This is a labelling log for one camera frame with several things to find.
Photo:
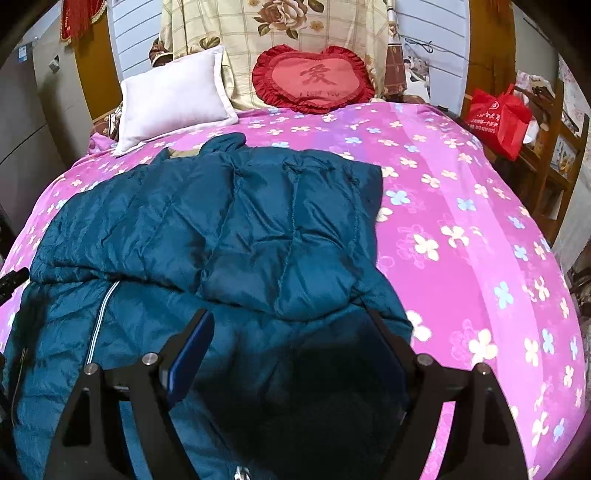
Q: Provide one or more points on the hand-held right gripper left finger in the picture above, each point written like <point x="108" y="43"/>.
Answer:
<point x="189" y="364"/>

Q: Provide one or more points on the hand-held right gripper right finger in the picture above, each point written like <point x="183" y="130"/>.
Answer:
<point x="393" y="364"/>

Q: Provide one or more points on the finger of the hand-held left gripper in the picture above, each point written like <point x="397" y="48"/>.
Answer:
<point x="13" y="282"/>

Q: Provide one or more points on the teal down jacket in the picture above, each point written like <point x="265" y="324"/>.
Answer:
<point x="221" y="240"/>

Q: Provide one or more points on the pink floral bed sheet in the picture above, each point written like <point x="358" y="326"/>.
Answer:
<point x="466" y="221"/>

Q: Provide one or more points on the grey cabinet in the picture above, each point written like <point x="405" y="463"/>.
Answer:
<point x="30" y="120"/>

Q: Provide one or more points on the white pillow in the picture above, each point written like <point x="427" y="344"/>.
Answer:
<point x="173" y="97"/>

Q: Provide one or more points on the wooden chair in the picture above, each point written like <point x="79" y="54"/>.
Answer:
<point x="547" y="152"/>

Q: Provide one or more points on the red shopping bag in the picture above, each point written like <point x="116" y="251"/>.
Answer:
<point x="498" y="120"/>

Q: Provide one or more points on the brown floral pillow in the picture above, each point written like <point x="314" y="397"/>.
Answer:
<point x="159" y="50"/>

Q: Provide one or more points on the red fringed hanging decoration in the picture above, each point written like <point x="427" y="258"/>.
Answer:
<point x="81" y="16"/>

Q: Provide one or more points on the red heart cushion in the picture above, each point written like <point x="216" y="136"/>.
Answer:
<point x="314" y="78"/>

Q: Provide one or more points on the cream floral quilt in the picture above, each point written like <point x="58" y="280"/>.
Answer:
<point x="281" y="32"/>

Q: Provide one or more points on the orange wooden door frame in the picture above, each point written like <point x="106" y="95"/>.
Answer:
<point x="94" y="64"/>

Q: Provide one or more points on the wall poster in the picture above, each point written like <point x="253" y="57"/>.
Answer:
<point x="418" y="69"/>

